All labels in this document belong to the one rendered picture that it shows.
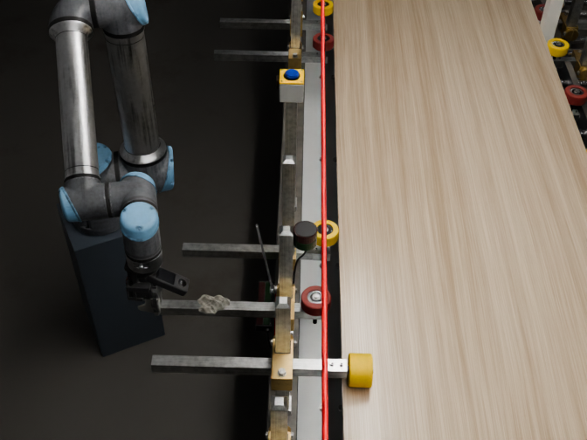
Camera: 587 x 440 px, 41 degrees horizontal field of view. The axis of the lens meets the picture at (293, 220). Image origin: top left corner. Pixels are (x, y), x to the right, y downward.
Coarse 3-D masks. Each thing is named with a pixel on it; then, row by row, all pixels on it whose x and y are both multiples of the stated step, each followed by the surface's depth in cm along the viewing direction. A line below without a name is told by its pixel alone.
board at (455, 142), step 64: (384, 0) 318; (448, 0) 319; (512, 0) 319; (384, 64) 286; (448, 64) 287; (512, 64) 287; (384, 128) 260; (448, 128) 260; (512, 128) 261; (576, 128) 261; (384, 192) 238; (448, 192) 239; (512, 192) 239; (576, 192) 239; (384, 256) 220; (448, 256) 220; (512, 256) 221; (576, 256) 221; (384, 320) 204; (448, 320) 204; (512, 320) 205; (576, 320) 205; (384, 384) 190; (448, 384) 191; (512, 384) 191; (576, 384) 191
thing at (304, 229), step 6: (300, 222) 198; (306, 222) 198; (294, 228) 197; (300, 228) 196; (306, 228) 196; (312, 228) 196; (300, 234) 195; (306, 234) 195; (312, 234) 195; (294, 246) 199; (294, 270) 208; (294, 276) 209; (294, 282) 211
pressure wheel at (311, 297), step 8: (312, 288) 211; (320, 288) 211; (304, 296) 209; (312, 296) 209; (320, 296) 209; (328, 296) 209; (304, 304) 207; (312, 304) 207; (320, 304) 207; (328, 304) 207; (312, 312) 207; (320, 312) 207
